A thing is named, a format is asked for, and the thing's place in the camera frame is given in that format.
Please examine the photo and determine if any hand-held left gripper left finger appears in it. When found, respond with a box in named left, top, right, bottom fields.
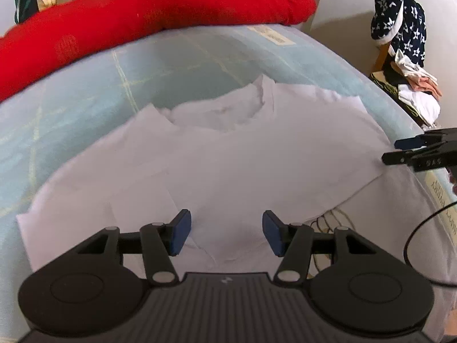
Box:
left=77, top=209, right=192, bottom=287

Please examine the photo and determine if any crumpled white garment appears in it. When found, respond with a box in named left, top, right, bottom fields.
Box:
left=391, top=48, right=438, bottom=83

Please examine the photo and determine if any wooden chair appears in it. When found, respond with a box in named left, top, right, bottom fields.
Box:
left=373, top=41, right=392, bottom=74

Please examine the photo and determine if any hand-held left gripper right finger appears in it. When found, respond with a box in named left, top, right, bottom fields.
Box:
left=262, top=210, right=379, bottom=287

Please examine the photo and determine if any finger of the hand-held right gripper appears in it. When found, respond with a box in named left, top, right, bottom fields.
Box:
left=394, top=128, right=457, bottom=150
left=381, top=149, right=416, bottom=166

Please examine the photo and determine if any dark green patterned cloth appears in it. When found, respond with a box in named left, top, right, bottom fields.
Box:
left=369, top=71, right=422, bottom=122

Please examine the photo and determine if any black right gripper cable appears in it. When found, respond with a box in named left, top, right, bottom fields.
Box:
left=403, top=200, right=457, bottom=288

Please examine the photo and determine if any red blanket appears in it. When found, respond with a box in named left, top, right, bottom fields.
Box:
left=0, top=0, right=318, bottom=102

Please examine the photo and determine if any white t-shirt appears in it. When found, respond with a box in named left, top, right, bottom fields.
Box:
left=16, top=75, right=447, bottom=294

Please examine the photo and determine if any teal checked bed sheet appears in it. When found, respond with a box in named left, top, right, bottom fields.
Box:
left=0, top=23, right=457, bottom=343

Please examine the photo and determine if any pink cloth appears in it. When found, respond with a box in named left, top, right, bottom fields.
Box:
left=391, top=61, right=442, bottom=98

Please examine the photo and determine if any navy star-print robe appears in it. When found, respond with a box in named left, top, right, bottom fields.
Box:
left=369, top=0, right=427, bottom=68

